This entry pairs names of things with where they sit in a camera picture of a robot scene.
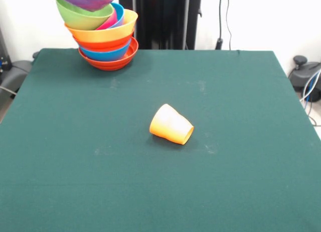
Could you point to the orange plastic cup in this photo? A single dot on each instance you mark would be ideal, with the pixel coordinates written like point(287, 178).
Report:
point(170, 124)

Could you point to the red-orange plastic bowl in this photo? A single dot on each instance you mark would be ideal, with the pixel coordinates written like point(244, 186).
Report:
point(100, 45)
point(110, 65)

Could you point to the blue plastic bowl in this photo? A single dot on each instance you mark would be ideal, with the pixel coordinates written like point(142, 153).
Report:
point(120, 16)
point(105, 56)

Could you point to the large orange plastic bowl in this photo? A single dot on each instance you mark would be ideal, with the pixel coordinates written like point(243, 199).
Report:
point(105, 35)

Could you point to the pink plastic bowl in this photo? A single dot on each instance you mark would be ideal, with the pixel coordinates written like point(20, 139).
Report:
point(111, 22)

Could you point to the large green plastic bowl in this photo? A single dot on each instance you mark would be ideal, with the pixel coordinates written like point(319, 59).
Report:
point(80, 19)

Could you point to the dark green tablecloth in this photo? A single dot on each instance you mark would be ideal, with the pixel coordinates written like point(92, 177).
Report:
point(150, 179)

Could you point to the black wheeled base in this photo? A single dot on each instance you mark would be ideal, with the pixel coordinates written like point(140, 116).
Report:
point(301, 76)
point(15, 73)

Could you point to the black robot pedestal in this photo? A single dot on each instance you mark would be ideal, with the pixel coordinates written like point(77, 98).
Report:
point(160, 16)

